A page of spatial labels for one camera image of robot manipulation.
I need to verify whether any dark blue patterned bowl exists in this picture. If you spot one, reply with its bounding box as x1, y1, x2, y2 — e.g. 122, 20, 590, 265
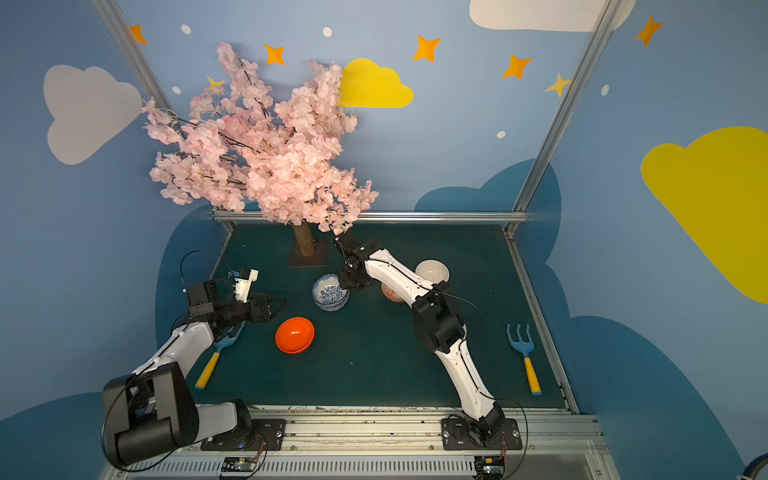
314, 296, 349, 312

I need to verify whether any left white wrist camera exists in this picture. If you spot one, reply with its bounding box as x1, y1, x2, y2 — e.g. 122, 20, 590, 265
234, 268, 259, 303

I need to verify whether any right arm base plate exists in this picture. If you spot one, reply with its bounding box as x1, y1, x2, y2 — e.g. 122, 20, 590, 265
440, 414, 524, 451

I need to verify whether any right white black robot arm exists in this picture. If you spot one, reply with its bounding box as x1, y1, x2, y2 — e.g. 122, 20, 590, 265
334, 230, 506, 442

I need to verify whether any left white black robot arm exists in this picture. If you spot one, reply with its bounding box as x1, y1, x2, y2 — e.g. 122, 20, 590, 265
101, 278, 287, 472

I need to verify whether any left green circuit board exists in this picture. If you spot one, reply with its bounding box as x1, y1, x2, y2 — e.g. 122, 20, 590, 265
220, 457, 258, 478

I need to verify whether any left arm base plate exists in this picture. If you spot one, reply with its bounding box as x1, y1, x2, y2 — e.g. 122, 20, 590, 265
200, 418, 286, 452

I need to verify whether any blue yellow garden fork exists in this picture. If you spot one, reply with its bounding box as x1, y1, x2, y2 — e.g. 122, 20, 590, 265
194, 322, 245, 390
506, 324, 542, 396

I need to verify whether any red patterned bowl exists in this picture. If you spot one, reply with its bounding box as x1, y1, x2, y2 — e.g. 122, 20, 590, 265
381, 283, 403, 303

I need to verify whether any right circuit board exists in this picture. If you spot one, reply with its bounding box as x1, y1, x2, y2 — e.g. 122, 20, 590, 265
474, 456, 506, 480

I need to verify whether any left blue yellow garden fork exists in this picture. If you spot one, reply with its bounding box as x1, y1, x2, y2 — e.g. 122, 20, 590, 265
194, 322, 245, 390

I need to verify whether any right blue yellow garden fork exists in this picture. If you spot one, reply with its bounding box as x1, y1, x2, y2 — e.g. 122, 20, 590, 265
506, 324, 542, 396

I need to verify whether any aluminium front rail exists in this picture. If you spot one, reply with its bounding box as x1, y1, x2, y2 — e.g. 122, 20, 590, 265
101, 406, 620, 479

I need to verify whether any light blue patterned bowl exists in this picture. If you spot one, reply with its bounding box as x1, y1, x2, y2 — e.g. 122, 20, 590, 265
313, 286, 349, 302

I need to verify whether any blue white floral bowl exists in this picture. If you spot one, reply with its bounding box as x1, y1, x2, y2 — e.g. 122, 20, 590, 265
312, 274, 349, 311

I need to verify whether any cream white bowl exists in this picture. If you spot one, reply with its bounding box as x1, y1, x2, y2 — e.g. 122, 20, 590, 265
415, 259, 450, 284

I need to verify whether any orange plastic bowl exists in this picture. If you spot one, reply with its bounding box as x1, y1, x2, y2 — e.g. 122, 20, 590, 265
275, 317, 315, 355

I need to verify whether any pink cherry blossom tree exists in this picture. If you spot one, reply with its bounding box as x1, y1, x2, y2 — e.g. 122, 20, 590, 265
142, 42, 379, 234

